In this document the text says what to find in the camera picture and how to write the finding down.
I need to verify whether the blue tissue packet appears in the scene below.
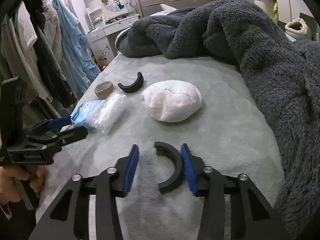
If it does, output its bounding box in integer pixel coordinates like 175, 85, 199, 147
71, 100, 105, 129

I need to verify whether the black curved piece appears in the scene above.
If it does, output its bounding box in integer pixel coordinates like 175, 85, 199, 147
118, 72, 144, 93
154, 141, 184, 194

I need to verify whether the clear plastic wrapper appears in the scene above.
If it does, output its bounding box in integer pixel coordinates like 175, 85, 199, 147
88, 91, 127, 134

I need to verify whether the cardboard tape ring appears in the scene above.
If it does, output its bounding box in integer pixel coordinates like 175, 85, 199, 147
94, 81, 116, 100

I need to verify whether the white round pad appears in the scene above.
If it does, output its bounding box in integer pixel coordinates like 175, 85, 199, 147
140, 80, 202, 123

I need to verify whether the person left hand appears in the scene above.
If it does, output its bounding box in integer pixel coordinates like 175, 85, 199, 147
0, 164, 47, 205

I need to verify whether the hanging black garment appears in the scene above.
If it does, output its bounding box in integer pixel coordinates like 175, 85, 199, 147
22, 0, 77, 108

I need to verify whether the bed with grey-green sheet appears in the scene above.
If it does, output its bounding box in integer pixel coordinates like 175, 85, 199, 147
36, 55, 284, 239

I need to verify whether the light blue hanging towel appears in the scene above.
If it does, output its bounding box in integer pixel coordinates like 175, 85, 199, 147
52, 0, 100, 97

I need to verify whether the hanging white t-shirt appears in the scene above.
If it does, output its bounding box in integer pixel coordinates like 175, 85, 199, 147
16, 1, 37, 51

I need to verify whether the white vanity desk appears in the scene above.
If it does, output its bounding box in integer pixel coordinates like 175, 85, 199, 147
86, 0, 140, 69

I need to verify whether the dark grey fluffy blanket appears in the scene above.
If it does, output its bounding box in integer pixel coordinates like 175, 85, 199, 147
116, 0, 319, 239

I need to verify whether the white pillow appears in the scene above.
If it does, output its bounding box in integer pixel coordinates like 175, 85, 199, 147
160, 3, 177, 12

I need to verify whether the green white plush pet bed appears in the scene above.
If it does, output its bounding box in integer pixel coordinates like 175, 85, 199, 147
285, 17, 312, 40

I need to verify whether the white wardrobe cabinet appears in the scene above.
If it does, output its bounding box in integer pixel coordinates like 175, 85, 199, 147
261, 0, 312, 25

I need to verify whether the black office chair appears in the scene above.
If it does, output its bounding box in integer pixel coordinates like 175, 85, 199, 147
299, 12, 319, 41

